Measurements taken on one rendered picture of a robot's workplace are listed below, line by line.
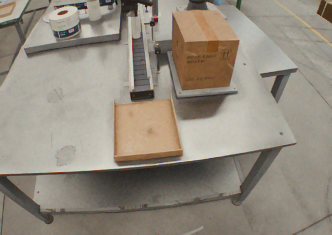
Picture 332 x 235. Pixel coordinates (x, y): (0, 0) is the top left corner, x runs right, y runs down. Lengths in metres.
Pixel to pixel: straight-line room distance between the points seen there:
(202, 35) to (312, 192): 1.55
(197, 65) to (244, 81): 0.33
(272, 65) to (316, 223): 1.23
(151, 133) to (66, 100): 0.48
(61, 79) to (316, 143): 2.14
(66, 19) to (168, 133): 0.98
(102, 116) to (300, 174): 1.62
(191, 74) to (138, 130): 0.34
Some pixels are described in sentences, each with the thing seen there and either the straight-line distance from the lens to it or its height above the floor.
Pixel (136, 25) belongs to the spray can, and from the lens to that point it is 1.40.
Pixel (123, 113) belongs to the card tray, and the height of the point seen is 0.83.
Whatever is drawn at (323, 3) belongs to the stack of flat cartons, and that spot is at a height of 0.26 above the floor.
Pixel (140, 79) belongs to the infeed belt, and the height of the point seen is 0.88.
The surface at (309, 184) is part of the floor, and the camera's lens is 2.10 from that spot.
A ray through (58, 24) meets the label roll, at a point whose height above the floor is 0.99.
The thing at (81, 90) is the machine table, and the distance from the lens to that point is 1.24.
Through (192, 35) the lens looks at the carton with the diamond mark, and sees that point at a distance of 1.01.
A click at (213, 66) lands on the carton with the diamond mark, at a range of 1.08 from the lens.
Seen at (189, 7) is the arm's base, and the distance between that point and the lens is 1.67.
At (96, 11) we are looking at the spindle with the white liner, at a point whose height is 0.98.
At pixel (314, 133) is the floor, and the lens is 2.45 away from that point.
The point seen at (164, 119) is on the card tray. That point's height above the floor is 0.83.
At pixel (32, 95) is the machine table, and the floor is 0.83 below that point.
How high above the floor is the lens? 1.63
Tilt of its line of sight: 48 degrees down
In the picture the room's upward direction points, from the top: straight up
